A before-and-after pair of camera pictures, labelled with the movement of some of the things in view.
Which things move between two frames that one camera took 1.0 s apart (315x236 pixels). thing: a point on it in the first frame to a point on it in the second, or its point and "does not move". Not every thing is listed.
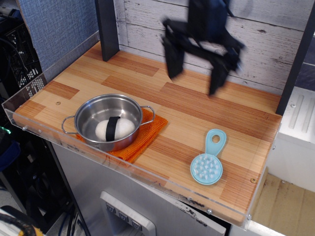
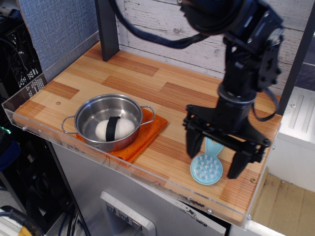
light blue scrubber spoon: [207, 168] does not move
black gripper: [206, 33] to [229, 123]
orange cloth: [150, 125] does not move
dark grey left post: [107, 26] does not move
